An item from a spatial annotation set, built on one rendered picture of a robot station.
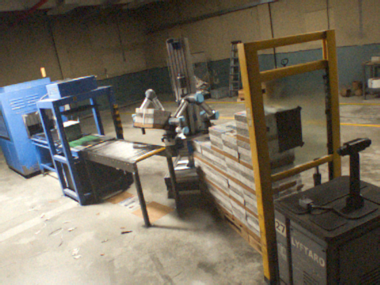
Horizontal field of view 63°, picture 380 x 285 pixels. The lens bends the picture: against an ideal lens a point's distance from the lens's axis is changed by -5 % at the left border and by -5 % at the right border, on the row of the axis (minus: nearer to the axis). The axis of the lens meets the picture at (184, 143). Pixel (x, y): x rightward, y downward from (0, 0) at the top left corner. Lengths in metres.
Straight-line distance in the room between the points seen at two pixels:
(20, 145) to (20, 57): 5.87
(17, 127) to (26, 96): 0.61
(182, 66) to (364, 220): 3.09
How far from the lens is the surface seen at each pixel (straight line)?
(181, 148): 4.37
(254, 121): 2.09
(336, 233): 1.96
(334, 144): 2.59
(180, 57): 4.37
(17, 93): 6.77
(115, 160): 3.82
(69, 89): 4.72
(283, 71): 2.21
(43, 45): 12.53
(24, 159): 6.87
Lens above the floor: 1.87
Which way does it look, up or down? 16 degrees down
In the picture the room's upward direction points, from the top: 10 degrees counter-clockwise
